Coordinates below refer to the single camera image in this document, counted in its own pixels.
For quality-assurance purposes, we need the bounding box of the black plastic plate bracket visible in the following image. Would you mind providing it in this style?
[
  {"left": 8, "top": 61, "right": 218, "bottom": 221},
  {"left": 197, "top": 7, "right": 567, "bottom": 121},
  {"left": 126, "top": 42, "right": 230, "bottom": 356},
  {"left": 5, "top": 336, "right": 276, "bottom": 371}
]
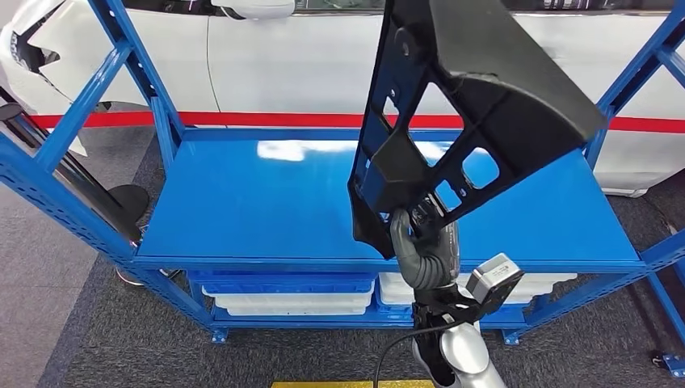
[{"left": 347, "top": 0, "right": 608, "bottom": 261}]

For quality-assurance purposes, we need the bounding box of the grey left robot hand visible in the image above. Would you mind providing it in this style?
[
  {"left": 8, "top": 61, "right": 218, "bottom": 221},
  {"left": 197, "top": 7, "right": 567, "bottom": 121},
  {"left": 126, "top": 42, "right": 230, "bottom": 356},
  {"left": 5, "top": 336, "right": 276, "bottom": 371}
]
[{"left": 389, "top": 200, "right": 462, "bottom": 280}]

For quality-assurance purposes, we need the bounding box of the yellow floor tape square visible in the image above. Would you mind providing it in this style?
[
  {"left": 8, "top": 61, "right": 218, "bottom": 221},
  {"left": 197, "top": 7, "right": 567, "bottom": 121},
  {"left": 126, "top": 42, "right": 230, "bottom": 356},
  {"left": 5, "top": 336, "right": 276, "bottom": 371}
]
[{"left": 271, "top": 380, "right": 435, "bottom": 388}]

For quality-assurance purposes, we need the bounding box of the white car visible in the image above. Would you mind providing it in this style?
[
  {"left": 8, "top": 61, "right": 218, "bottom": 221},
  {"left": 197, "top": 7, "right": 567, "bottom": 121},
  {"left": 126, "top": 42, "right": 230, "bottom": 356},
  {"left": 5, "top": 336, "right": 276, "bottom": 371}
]
[{"left": 0, "top": 0, "right": 685, "bottom": 198}]

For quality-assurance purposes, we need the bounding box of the chrome stanchion post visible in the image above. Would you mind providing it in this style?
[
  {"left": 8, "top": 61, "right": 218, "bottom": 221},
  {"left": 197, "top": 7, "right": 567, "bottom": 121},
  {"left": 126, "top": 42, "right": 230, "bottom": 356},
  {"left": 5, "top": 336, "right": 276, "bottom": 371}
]
[{"left": 0, "top": 104, "right": 180, "bottom": 288}]

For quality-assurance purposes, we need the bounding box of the white plastic bin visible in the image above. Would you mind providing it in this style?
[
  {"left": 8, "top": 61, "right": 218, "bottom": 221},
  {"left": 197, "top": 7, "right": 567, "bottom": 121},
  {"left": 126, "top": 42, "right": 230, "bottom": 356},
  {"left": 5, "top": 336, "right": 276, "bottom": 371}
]
[
  {"left": 378, "top": 272, "right": 579, "bottom": 294},
  {"left": 225, "top": 304, "right": 370, "bottom": 317},
  {"left": 202, "top": 284, "right": 376, "bottom": 309},
  {"left": 380, "top": 288, "right": 555, "bottom": 307}
]

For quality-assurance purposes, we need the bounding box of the red barrier belt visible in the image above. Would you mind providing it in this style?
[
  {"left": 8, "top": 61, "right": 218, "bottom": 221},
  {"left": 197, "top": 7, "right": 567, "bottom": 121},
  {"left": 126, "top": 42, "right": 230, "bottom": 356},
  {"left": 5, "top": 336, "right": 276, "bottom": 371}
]
[{"left": 29, "top": 109, "right": 685, "bottom": 135}]

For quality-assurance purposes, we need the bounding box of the black camera cable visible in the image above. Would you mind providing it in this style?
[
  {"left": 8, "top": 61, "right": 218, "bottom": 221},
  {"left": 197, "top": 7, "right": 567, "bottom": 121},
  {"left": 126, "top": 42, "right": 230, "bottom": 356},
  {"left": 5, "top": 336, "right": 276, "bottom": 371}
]
[{"left": 372, "top": 320, "right": 461, "bottom": 388}]

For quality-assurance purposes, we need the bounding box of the black base stanchion post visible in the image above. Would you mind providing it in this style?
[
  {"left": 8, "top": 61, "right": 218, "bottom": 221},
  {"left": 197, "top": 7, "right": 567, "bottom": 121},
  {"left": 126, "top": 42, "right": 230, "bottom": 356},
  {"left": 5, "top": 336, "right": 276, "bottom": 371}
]
[{"left": 53, "top": 155, "right": 152, "bottom": 227}]

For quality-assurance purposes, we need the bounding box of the blue metal shelf rack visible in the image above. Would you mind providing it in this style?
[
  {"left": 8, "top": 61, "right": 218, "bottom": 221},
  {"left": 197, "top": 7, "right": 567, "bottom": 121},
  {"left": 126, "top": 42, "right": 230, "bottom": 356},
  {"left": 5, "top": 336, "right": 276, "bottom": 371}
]
[{"left": 0, "top": 0, "right": 685, "bottom": 347}]

